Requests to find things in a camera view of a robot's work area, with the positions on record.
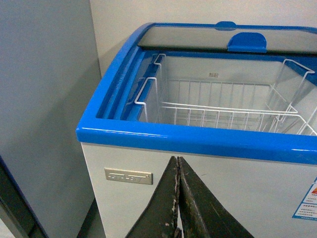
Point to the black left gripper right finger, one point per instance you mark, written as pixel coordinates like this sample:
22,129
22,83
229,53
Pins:
202,214

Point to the white wire freezer basket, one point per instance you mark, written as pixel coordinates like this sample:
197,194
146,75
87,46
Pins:
263,95

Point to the energy efficiency label sticker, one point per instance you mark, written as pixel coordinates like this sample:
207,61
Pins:
307,209

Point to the white blue chest freezer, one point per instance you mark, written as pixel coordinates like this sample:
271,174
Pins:
259,177

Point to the grey cabinet with blue edge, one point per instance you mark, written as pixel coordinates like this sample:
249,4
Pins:
16,213

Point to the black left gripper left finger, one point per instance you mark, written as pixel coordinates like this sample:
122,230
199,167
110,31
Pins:
160,217

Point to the silver brand name plate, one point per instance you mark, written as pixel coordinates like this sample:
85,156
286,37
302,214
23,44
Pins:
129,176

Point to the sliding glass freezer lid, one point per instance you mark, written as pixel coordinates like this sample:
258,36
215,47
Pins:
230,37

